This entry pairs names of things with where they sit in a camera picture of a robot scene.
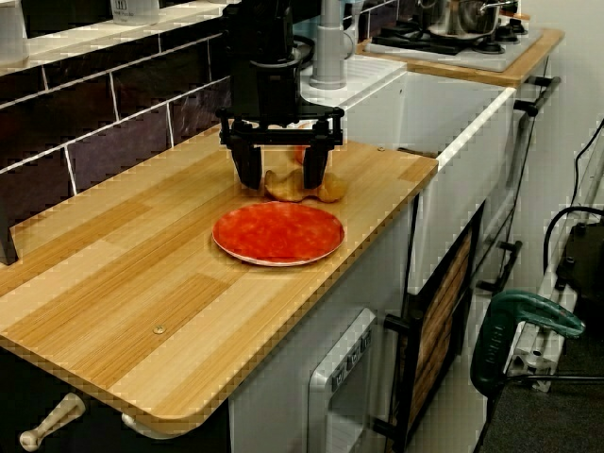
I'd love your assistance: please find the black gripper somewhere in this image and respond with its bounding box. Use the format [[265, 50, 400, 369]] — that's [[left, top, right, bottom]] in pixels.
[[215, 55, 346, 191]]

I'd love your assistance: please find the tan toy chicken piece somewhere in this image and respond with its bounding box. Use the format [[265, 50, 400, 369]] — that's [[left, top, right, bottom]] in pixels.
[[263, 167, 349, 204]]

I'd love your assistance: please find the red round plate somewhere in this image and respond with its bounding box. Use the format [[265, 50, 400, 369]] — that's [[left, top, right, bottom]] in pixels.
[[211, 201, 346, 268]]

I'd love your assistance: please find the grey toy faucet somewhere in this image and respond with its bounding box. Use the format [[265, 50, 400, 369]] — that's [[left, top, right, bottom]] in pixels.
[[309, 0, 356, 91]]

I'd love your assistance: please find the white toy sink unit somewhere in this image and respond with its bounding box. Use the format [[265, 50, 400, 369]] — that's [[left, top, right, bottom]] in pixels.
[[296, 54, 518, 296]]

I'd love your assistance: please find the dark tile backsplash with ledge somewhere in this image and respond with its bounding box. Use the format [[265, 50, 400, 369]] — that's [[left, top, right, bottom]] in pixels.
[[0, 4, 237, 227]]

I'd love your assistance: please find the black framed wooden panel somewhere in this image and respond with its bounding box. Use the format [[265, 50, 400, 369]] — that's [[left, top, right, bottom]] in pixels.
[[382, 202, 487, 447]]

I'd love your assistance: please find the white toy kitchen cabinet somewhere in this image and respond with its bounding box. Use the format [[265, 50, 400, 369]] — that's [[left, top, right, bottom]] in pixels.
[[228, 195, 419, 453]]

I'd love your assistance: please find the white lidded plastic jar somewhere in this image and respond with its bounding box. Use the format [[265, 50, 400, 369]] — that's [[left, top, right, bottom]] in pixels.
[[0, 0, 30, 67], [110, 0, 161, 27]]

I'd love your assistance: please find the white toy oven panel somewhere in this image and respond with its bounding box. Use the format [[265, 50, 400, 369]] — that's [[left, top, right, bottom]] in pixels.
[[309, 309, 378, 453]]

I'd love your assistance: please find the steel cooking pot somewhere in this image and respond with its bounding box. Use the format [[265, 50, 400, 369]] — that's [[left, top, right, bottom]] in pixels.
[[417, 0, 513, 42]]

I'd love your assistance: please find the grey stove top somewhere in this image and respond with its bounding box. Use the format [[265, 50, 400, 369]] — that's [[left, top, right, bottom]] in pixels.
[[362, 18, 544, 73]]

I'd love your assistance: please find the green power tool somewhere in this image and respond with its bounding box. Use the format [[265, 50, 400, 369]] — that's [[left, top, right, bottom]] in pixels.
[[470, 289, 586, 397]]

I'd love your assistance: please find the black device box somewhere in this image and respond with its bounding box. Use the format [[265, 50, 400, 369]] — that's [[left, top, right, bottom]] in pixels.
[[554, 221, 604, 303]]

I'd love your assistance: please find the black oven handle bar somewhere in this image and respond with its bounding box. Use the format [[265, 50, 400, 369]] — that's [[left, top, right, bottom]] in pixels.
[[476, 240, 524, 293], [512, 75, 562, 117]]

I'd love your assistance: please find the thick black looped cable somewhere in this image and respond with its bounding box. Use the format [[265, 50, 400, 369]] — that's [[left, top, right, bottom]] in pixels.
[[542, 205, 604, 275]]

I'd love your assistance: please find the thin black cable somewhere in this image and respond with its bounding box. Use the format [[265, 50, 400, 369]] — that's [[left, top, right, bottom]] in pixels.
[[573, 115, 604, 209]]

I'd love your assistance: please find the white lever handle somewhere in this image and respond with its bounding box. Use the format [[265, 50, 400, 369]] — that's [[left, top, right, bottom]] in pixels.
[[18, 393, 87, 452], [121, 412, 199, 441]]

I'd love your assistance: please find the aluminium extrusion frame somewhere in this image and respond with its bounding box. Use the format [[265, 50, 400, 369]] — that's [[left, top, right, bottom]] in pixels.
[[504, 155, 604, 393]]

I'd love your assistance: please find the black power tool cable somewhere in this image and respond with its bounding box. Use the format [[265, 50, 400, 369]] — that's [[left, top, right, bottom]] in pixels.
[[471, 372, 604, 453]]

